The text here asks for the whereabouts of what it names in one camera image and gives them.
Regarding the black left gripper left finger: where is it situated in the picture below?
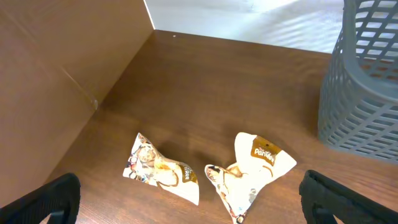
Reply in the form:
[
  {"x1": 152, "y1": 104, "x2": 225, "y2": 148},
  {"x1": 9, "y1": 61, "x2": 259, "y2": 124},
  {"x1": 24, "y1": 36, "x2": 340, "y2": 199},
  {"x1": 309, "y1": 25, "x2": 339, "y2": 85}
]
[{"x1": 1, "y1": 173, "x2": 81, "y2": 224}]

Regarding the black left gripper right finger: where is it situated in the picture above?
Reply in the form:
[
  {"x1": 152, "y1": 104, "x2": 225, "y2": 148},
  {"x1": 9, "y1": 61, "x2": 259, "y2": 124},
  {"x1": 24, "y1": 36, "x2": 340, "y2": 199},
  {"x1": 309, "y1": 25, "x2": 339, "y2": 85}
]
[{"x1": 299, "y1": 170, "x2": 397, "y2": 224}]

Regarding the cream Pantree snack bag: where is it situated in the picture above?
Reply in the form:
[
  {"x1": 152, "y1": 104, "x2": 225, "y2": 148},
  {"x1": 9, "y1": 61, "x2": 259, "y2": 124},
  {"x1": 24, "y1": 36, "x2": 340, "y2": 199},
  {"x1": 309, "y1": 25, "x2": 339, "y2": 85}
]
[{"x1": 205, "y1": 132, "x2": 297, "y2": 223}]

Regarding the cream snack bag left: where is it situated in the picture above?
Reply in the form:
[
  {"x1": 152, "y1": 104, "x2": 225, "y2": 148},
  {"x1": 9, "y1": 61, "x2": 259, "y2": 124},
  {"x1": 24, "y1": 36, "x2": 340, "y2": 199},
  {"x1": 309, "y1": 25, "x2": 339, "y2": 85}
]
[{"x1": 123, "y1": 133, "x2": 200, "y2": 205}]

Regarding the grey plastic lattice basket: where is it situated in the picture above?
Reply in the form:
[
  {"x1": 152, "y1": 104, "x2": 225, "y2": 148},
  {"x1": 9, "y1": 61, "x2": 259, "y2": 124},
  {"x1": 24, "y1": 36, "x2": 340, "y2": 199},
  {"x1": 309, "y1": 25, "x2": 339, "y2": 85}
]
[{"x1": 318, "y1": 0, "x2": 397, "y2": 164}]

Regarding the brown cardboard side panel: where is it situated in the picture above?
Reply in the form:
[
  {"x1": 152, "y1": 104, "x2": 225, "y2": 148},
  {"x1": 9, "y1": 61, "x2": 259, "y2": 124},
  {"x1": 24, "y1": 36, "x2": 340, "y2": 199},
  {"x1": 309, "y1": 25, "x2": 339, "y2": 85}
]
[{"x1": 1, "y1": 0, "x2": 154, "y2": 205}]

